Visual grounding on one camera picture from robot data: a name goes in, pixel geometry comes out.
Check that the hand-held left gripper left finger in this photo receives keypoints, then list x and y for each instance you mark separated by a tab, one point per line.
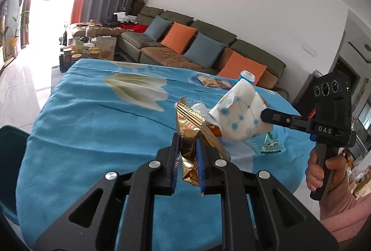
176	164

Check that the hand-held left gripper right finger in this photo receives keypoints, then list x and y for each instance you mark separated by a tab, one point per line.
200	167

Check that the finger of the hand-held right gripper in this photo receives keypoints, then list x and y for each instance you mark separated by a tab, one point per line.
278	118

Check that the gold foil wrapper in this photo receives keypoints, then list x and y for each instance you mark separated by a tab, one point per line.
191	135

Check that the white tissue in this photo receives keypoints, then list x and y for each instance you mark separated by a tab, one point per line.
200	108

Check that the teal trash bin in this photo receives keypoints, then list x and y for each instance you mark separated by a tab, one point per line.
13	170

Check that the person's right hand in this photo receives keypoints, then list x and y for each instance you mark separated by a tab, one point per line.
337	164

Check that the brown gold snack wrapper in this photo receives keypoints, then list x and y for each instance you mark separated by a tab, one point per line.
264	101

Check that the clear green plastic wrapper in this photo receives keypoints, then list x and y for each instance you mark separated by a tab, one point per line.
271	147

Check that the orange cushion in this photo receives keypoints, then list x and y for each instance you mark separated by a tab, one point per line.
240	65
179	38

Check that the cracker packet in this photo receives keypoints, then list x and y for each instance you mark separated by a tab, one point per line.
208	81

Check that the blue printed blanket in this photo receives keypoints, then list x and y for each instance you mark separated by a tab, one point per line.
101	129

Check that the large blue-grey cushion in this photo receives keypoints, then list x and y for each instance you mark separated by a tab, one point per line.
204	49

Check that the green sofa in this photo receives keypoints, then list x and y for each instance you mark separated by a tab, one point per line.
162	55

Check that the beige paper bag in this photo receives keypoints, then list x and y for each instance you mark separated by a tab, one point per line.
105	46

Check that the small blue-grey cushion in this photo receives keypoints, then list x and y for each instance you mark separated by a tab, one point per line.
158	28

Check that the red cloth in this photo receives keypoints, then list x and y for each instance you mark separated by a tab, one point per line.
136	28

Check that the dark coffee table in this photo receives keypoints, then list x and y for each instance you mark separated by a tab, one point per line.
65	65

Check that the group of jars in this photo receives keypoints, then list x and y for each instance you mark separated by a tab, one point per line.
78	51

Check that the pile of clothes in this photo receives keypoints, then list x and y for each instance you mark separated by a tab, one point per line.
116	19

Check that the brown boxes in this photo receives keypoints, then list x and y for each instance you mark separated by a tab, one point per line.
138	4

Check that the tall leafy plant in vase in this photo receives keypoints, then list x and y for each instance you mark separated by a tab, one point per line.
20	22

